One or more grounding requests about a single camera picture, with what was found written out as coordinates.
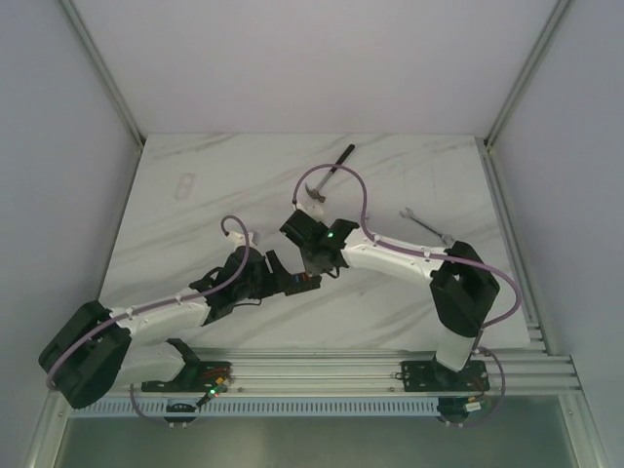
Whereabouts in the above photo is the black fuse box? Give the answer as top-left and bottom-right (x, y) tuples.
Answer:
(283, 273), (322, 296)

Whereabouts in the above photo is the clear plastic fuse box cover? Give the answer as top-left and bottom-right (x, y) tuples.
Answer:
(175, 173), (197, 201)

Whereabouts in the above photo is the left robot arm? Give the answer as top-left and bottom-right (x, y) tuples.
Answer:
(38, 246), (320, 410)

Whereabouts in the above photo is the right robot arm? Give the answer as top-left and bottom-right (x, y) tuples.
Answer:
(280, 210), (500, 389)

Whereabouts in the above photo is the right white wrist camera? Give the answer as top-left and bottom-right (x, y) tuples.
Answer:
(293, 202), (325, 220)

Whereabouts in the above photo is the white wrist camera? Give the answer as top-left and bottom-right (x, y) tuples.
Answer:
(293, 202), (325, 220)
(226, 230), (259, 249)

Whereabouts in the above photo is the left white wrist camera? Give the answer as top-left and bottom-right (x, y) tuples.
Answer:
(226, 230), (259, 249)

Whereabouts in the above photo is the claw hammer black handle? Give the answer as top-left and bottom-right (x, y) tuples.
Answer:
(305, 144), (356, 204)

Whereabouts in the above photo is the white slotted cable duct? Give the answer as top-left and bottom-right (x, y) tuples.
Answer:
(69, 396), (440, 418)

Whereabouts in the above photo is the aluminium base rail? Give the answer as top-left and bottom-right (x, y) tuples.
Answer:
(51, 346), (581, 396)

